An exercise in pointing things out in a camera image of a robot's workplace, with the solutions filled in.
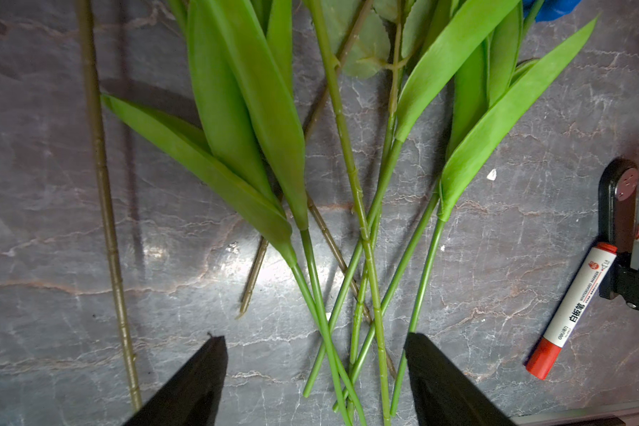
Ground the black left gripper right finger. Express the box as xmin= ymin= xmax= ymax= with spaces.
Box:
xmin=404 ymin=332 xmax=513 ymax=425

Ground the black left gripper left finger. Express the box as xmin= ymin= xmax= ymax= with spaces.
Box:
xmin=126 ymin=337 xmax=228 ymax=425

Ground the red capped white marker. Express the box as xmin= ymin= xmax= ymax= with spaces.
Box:
xmin=526 ymin=242 xmax=618 ymax=380

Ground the black stapler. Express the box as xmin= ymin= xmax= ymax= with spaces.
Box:
xmin=598 ymin=158 xmax=639 ymax=311

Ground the blue tulip pair right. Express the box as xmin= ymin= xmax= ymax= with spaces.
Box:
xmin=302 ymin=0 xmax=600 ymax=419

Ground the red gerbera flower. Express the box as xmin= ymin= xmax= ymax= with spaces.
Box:
xmin=75 ymin=0 xmax=142 ymax=412

